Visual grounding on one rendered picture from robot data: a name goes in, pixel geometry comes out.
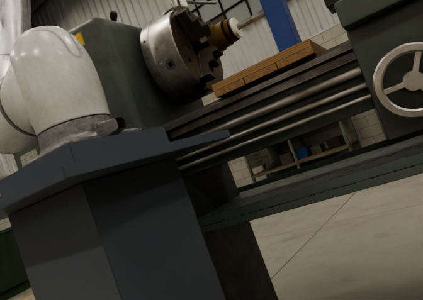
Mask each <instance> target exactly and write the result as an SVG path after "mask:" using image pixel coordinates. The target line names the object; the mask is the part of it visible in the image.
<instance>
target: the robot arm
mask: <svg viewBox="0 0 423 300"><path fill-rule="evenodd" d="M179 2H180V3H178V5H179V6H182V7H184V8H185V7H186V6H188V5H187V2H186V0H179ZM126 126H127V124H126V122H125V119H124V118H122V117H118V118H113V119H112V117H111V115H110V111H109V108H108V103H107V100H106V96H105V93H104V89H103V86H102V84H101V81H100V79H99V75H98V73H97V71H96V68H95V66H94V64H93V61H92V60H91V58H90V56H89V54H88V53H87V51H86V49H85V48H84V47H83V46H82V44H81V43H80V42H79V40H78V39H77V38H76V37H75V36H74V35H72V34H70V33H68V32H67V31H65V30H64V29H63V28H60V27H58V26H39V27H35V28H31V2H30V0H0V153H5V154H12V153H18V152H22V151H23V150H26V149H28V148H31V147H32V146H34V145H36V144H39V147H40V154H39V155H38V156H37V157H35V158H34V159H33V160H31V161H29V162H28V163H26V164H24V165H23V166H22V168H23V167H26V166H27V165H29V164H31V163H32V162H34V161H36V160H38V159H40V158H42V157H43V156H45V155H47V154H49V153H50V152H53V151H54V150H56V149H58V148H60V147H61V146H63V145H65V144H66V143H69V142H76V141H80V140H88V139H92V138H99V137H104V136H111V135H118V134H122V133H129V132H134V131H139V129H138V128H131V129H126Z"/></svg>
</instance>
